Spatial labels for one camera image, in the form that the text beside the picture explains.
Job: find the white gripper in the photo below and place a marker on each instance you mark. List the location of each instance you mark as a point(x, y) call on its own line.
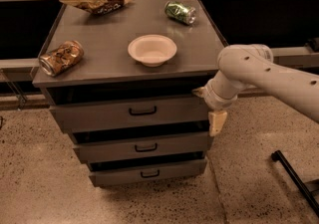
point(212, 99)

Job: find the grey top drawer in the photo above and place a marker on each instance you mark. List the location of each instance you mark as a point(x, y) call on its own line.
point(129, 113)

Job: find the grey drawer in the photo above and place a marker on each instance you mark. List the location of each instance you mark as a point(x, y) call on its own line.
point(148, 173)
point(129, 113)
point(134, 148)

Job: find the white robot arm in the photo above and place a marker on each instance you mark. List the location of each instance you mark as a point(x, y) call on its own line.
point(241, 66)

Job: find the grey metal drawer cabinet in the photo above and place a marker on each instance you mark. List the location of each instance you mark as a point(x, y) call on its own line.
point(108, 73)

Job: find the grey bottom drawer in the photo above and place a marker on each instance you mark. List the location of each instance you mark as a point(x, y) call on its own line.
point(148, 173)

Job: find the grey middle drawer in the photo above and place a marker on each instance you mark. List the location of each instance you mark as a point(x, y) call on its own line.
point(134, 148)

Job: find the white paper bowl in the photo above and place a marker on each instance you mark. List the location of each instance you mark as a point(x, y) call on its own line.
point(152, 50)

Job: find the black metal leg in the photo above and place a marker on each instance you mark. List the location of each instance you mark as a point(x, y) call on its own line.
point(308, 189)

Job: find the green soda can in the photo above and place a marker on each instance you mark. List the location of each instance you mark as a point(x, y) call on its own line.
point(180, 12)

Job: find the brown crushed soda can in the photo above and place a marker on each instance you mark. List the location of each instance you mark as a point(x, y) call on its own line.
point(57, 61)

